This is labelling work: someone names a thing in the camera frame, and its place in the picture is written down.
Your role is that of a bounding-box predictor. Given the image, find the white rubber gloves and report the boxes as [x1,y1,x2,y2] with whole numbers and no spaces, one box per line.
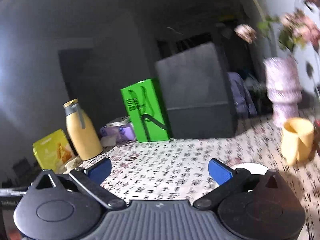
[63,156,82,174]

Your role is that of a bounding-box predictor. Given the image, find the yellow thermos jug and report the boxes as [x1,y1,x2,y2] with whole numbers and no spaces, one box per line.
[63,99,103,160]

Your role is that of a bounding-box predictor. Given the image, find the yellow-green snack box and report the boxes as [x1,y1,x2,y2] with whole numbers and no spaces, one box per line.
[33,129,75,172]

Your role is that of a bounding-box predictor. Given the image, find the calligraphy print tablecloth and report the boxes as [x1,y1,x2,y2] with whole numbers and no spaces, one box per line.
[81,116,319,239]

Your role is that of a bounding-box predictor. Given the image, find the purple tissue pack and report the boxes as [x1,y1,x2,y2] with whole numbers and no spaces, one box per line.
[100,123,136,147]

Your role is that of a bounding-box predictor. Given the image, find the small white box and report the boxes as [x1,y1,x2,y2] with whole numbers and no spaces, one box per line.
[106,116,131,127]

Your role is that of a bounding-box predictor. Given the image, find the black paper bag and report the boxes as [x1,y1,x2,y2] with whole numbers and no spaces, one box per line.
[155,42,238,139]

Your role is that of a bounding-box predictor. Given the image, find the green paper bag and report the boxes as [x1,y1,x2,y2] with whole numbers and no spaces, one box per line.
[120,78,171,142]

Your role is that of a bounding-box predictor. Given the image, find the yellow mug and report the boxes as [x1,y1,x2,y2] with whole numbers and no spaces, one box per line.
[281,118,315,166]

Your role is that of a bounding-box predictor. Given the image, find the purple glitter vase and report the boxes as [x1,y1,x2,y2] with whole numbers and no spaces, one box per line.
[264,56,302,127]

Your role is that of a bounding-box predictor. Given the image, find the pink artificial flowers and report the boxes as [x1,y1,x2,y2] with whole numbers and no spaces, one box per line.
[234,0,319,54]

